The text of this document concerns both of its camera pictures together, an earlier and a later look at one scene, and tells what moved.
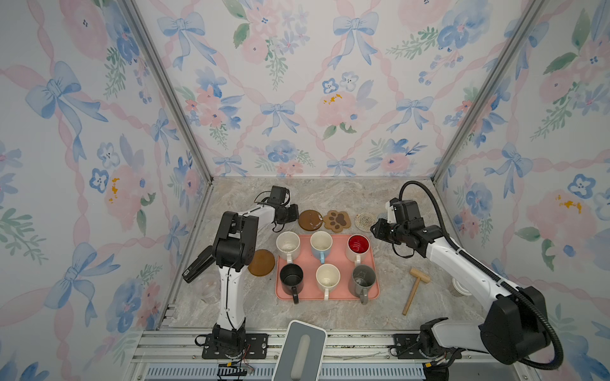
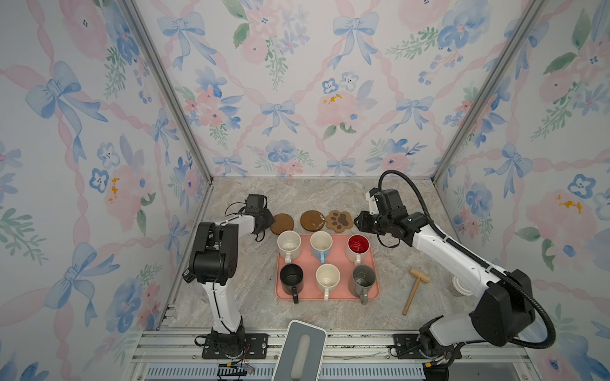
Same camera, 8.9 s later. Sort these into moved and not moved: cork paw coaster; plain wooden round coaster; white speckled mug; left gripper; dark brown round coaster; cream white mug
Moved: plain wooden round coaster; left gripper
Not moved: white speckled mug; cream white mug; cork paw coaster; dark brown round coaster
